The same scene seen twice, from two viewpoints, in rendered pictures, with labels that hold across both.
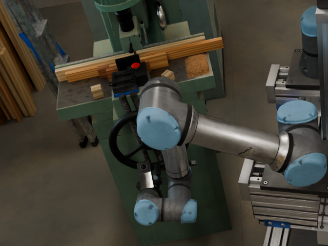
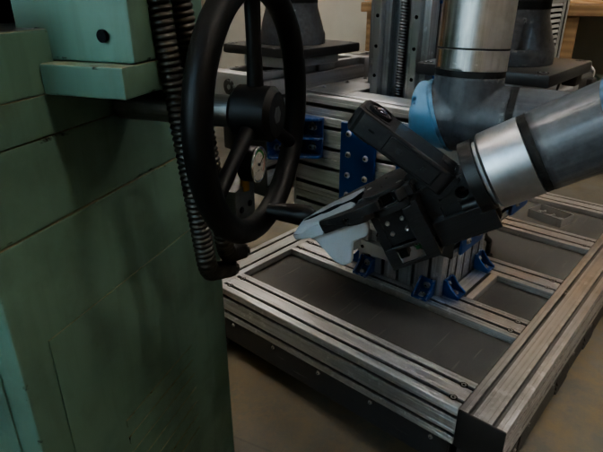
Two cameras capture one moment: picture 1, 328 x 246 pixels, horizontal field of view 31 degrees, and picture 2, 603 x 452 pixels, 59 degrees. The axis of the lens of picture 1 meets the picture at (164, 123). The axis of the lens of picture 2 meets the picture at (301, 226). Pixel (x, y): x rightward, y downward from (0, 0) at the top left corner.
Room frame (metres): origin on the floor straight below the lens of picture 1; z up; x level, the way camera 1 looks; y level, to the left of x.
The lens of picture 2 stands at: (1.39, 0.62, 0.94)
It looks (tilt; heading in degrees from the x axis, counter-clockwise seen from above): 25 degrees down; 283
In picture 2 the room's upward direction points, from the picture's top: straight up
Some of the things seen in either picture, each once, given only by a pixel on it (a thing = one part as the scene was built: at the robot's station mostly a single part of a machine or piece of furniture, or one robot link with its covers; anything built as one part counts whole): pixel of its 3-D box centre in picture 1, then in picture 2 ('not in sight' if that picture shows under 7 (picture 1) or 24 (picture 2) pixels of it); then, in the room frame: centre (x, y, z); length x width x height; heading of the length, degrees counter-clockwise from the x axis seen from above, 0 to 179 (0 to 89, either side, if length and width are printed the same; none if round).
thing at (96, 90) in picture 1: (97, 91); not in sight; (1.79, 0.21, 0.92); 0.04 x 0.03 x 0.04; 91
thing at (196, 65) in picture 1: (196, 63); not in sight; (1.80, -0.18, 0.91); 0.12 x 0.09 x 0.03; 174
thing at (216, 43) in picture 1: (143, 59); not in sight; (1.90, 0.01, 0.92); 0.62 x 0.02 x 0.04; 84
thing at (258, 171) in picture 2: not in sight; (249, 169); (1.67, -0.20, 0.65); 0.06 x 0.04 x 0.08; 84
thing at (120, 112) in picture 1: (133, 93); (113, 9); (1.72, 0.08, 0.91); 0.15 x 0.14 x 0.09; 84
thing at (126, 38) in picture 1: (131, 35); not in sight; (1.93, 0.03, 1.03); 0.14 x 0.07 x 0.09; 174
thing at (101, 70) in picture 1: (127, 66); not in sight; (1.89, 0.08, 0.92); 0.23 x 0.02 x 0.04; 84
